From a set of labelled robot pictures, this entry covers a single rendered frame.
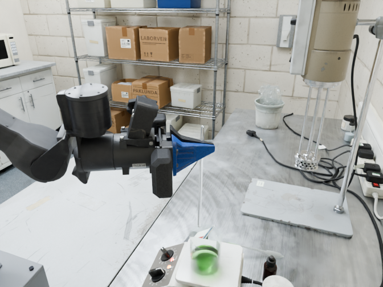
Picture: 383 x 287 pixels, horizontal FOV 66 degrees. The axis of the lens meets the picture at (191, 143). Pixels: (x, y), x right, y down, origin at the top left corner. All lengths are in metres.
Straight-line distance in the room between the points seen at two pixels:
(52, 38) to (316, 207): 3.46
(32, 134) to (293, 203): 0.75
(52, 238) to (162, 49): 2.13
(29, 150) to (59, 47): 3.45
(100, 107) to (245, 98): 2.61
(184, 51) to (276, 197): 1.90
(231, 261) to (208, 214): 0.27
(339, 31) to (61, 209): 0.87
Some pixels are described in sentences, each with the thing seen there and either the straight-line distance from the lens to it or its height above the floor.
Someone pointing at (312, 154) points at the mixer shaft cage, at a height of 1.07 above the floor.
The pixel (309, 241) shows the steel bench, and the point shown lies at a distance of 0.87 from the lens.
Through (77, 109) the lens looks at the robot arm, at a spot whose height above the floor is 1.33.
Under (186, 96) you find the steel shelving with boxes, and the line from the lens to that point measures 2.79.
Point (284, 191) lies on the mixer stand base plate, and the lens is 1.01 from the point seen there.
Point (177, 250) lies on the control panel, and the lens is 0.70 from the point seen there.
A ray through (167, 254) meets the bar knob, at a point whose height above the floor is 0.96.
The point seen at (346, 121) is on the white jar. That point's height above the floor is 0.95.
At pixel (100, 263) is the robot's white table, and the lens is 0.79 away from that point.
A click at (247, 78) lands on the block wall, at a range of 2.93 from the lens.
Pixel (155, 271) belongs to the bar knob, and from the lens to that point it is 0.66.
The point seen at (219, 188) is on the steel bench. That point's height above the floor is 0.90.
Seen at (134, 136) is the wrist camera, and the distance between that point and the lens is 0.44.
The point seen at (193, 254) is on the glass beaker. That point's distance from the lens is 0.59.
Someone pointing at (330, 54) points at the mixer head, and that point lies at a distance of 0.76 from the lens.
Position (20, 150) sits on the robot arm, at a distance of 0.47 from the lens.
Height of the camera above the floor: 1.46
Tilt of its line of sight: 25 degrees down
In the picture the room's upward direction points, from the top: straight up
